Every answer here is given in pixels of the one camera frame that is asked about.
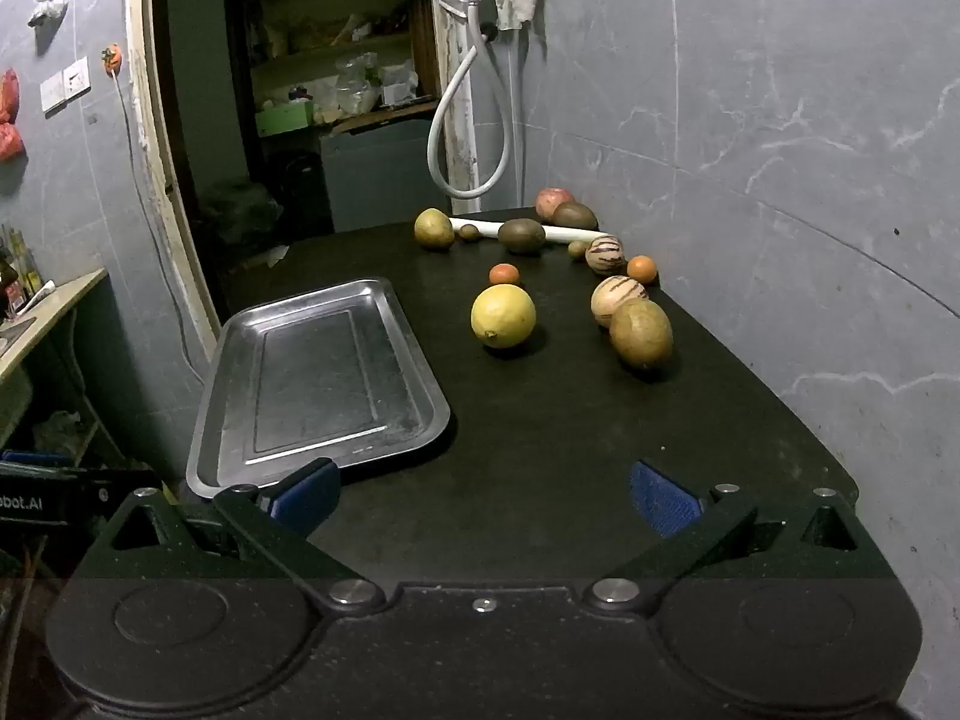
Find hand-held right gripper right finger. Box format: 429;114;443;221
583;460;863;611

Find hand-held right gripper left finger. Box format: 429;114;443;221
90;457;387;612

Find rectangular metal tray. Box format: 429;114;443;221
185;277;452;500

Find green-brown mango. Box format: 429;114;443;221
609;298;674;370

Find beige side counter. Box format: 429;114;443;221
0;268;110;383

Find large striped pepino melon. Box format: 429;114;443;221
591;276;650;329

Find dark bottles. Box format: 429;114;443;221
0;223;43;316

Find yellow lemon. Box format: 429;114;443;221
471;283;537;350

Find small striped pepino melon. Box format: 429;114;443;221
586;235;626;275

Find dark plastic bag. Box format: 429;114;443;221
199;178;284;246

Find yellow-green pear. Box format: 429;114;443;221
415;208;456;251

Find red apple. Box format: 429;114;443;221
535;187;576;222

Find grey cabinet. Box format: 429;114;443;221
321;118;451;233

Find green box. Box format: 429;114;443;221
255;103;316;138

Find wooden shelf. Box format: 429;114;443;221
225;0;443;140

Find thin wall cable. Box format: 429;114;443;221
112;75;211;361

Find white flexible hose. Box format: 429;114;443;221
427;0;512;200

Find white wall switch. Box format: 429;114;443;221
40;58;92;119

